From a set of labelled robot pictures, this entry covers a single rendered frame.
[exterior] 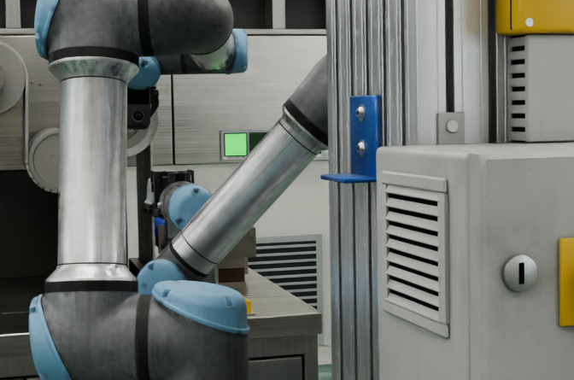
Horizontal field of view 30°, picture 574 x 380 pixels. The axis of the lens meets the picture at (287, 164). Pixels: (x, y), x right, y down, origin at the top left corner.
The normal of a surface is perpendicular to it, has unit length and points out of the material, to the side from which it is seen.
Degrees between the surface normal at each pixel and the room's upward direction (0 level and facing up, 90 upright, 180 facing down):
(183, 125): 90
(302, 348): 90
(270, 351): 90
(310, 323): 90
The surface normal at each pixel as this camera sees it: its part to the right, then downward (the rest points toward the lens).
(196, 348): 0.00, 0.05
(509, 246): 0.31, 0.04
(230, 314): 0.67, -0.02
